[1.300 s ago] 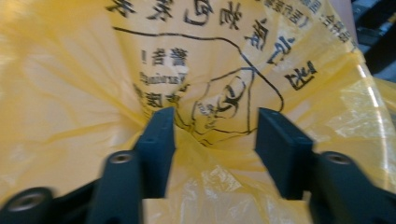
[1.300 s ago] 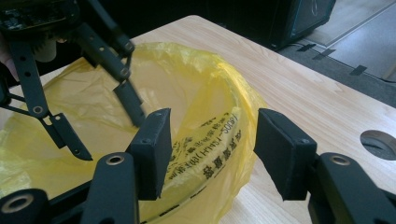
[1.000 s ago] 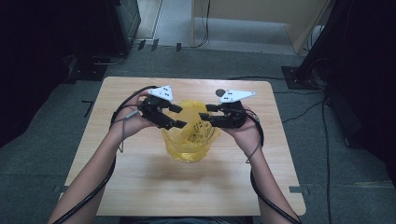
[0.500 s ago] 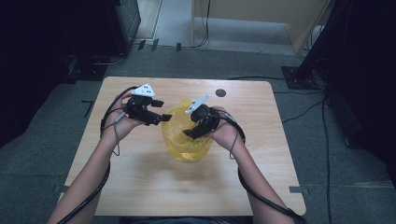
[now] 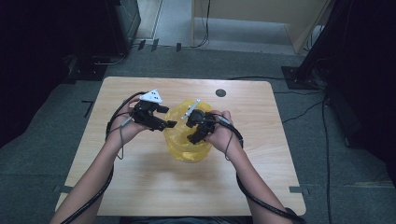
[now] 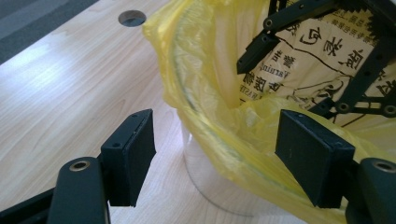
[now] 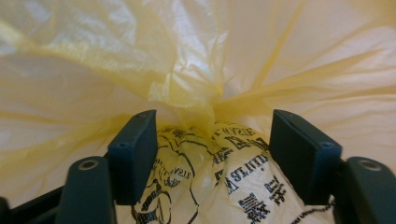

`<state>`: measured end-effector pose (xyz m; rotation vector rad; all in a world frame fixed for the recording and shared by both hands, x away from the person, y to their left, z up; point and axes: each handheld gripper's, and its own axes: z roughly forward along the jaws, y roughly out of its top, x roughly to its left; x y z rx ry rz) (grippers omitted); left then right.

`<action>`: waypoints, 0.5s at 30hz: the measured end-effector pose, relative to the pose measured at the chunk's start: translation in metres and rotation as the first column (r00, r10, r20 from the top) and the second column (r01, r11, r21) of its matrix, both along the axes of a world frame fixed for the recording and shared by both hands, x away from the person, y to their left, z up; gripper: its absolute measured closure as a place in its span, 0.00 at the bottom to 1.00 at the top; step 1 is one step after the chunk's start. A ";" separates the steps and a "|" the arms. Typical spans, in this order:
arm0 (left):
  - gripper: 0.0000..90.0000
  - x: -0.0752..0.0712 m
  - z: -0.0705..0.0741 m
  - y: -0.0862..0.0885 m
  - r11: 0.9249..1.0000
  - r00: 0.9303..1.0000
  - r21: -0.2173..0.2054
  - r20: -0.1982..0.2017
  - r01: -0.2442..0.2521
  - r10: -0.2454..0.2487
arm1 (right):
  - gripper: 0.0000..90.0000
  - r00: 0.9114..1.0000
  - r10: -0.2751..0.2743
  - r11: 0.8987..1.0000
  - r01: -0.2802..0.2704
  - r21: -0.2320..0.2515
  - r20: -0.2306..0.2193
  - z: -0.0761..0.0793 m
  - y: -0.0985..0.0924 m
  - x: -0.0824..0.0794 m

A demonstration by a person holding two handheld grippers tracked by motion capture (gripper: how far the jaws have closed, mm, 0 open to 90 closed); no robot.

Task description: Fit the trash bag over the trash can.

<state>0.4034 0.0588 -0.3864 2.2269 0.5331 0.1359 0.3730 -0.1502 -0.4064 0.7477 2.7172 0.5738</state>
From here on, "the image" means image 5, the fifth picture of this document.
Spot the yellow plastic bag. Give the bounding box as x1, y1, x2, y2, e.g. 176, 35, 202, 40
163, 99, 214, 162

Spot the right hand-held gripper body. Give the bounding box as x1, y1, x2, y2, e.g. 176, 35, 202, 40
181, 98, 218, 135

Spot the thin grey gripper cable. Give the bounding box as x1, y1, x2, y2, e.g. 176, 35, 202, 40
118, 116, 134, 161
224, 130, 234, 161

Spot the long black floor cable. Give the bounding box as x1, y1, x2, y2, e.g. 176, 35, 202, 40
321, 94, 332, 224

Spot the person's right hand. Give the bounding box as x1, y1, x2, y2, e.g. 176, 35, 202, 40
204, 109, 244, 157

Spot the clear plastic bucket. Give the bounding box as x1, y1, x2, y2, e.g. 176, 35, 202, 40
170, 146, 210, 163

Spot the person's dark clothing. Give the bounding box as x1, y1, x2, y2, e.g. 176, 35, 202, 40
120, 216, 255, 224

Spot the thick black left gripper cable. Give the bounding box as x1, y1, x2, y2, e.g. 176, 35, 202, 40
60, 91, 148, 224

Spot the thin grey left gripper cable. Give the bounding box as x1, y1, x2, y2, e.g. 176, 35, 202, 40
118, 116, 134, 161

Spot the black computer cabinet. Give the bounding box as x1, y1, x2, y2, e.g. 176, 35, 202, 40
104, 0, 142, 57

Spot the person's left hand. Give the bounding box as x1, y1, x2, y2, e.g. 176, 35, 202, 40
106, 94, 150, 147

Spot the grey floor tape strip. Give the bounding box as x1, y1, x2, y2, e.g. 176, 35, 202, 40
52, 185, 76, 194
289, 186, 311, 195

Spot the thin grey right gripper cable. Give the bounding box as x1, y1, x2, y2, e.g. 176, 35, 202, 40
224, 130, 234, 161

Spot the dark curtain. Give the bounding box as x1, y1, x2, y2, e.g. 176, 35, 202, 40
298, 0, 396, 188
0, 0, 116, 147

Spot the thick black gripper cable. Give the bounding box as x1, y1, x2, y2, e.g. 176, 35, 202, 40
60, 91, 148, 224
213, 113, 307, 224

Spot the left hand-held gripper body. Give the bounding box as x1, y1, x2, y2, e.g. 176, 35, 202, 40
130, 89, 164, 131

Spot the thick black right gripper cable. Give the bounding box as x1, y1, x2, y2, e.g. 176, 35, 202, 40
213, 113, 307, 224

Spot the black stand base plate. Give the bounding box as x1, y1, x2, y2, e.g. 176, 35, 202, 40
281, 65, 326, 91
69, 60, 108, 82

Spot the black hanging cable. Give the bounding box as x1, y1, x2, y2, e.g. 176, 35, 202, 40
190, 0, 211, 49

